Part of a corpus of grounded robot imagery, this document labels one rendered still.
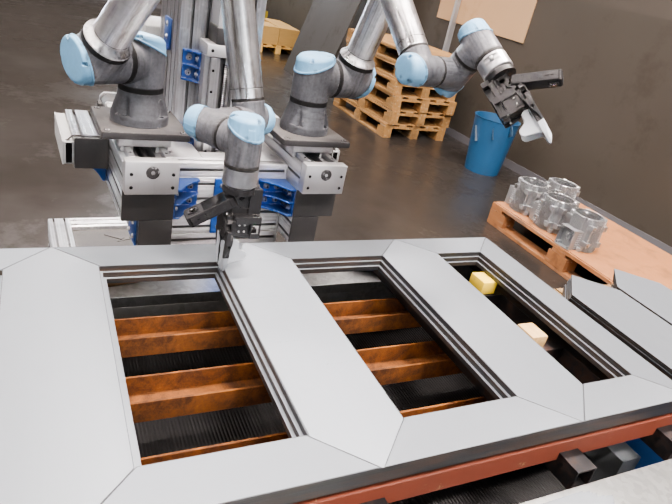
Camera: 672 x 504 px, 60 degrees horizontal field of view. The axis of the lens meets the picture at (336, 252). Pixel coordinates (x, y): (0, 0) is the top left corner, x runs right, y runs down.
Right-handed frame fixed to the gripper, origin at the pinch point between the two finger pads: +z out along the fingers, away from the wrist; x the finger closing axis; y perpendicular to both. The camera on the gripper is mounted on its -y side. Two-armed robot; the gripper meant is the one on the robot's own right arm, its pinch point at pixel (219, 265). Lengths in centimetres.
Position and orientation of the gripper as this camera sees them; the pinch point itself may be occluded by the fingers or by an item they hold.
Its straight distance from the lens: 136.4
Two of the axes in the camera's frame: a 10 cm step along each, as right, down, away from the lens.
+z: -2.0, 8.8, 4.4
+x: -4.0, -4.8, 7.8
